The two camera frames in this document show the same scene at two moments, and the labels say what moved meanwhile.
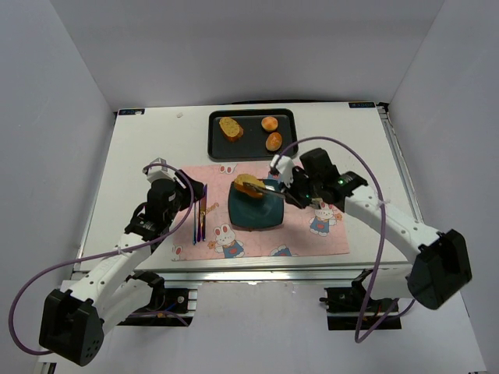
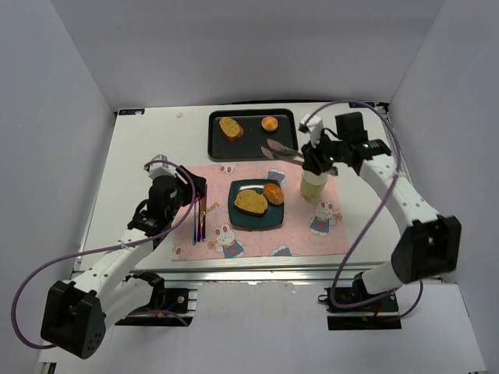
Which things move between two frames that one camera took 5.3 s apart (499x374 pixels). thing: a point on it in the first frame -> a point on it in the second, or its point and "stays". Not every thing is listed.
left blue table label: [131, 111] stays
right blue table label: [362, 104] stays
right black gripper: [298, 191] -> [312, 157]
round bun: [269, 123] stays
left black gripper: [191, 189] stays
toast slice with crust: [249, 178] -> [250, 201]
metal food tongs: [276, 192] -> [278, 151]
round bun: [274, 141] -> [273, 193]
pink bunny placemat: [207, 234] stays
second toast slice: [230, 128] stays
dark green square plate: [246, 211] stays
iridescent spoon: [195, 224] stays
